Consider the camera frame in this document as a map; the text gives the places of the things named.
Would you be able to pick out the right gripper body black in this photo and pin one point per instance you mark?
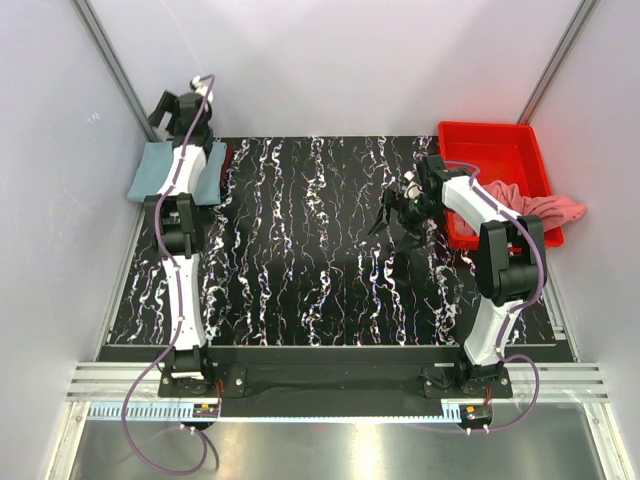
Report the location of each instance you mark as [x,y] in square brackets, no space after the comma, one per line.
[413,213]

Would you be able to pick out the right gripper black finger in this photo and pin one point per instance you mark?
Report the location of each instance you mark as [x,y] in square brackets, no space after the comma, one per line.
[390,200]
[414,238]

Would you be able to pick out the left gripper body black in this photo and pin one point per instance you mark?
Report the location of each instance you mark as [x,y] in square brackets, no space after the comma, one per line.
[178,130]

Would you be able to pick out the blue-grey t-shirt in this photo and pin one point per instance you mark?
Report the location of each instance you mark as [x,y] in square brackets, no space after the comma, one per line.
[198,175]

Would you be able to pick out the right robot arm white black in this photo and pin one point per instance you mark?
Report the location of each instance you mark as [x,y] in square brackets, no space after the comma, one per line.
[510,266]

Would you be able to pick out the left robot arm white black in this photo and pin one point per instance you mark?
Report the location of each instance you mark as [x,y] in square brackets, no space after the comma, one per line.
[178,233]

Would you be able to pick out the folded dark red t-shirt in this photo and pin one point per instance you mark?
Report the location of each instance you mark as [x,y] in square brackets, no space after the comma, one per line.
[224,172]

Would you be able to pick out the red plastic bin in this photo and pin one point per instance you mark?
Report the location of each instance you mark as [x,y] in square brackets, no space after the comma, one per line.
[505,152]

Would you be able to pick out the pink t-shirt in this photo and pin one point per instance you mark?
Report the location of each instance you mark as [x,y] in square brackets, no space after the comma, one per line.
[553,210]

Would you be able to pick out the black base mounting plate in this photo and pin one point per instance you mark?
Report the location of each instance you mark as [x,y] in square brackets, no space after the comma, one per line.
[445,371]

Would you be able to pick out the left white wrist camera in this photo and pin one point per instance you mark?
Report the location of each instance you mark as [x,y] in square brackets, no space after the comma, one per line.
[203,86]

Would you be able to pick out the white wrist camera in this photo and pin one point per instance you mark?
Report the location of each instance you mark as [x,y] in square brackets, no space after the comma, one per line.
[411,187]
[203,86]

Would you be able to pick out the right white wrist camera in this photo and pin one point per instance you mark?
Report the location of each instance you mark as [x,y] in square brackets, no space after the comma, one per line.
[411,187]

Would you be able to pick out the left aluminium corner post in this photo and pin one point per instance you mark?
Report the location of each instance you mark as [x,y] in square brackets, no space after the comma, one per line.
[99,37]

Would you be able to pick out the aluminium corner post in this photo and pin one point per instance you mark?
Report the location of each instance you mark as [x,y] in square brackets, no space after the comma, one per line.
[99,37]
[569,38]

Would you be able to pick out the aluminium frame rail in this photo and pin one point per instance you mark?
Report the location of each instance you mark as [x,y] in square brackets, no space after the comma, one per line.
[96,381]

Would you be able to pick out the right aluminium corner post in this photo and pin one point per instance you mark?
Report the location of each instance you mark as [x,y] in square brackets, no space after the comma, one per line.
[569,38]

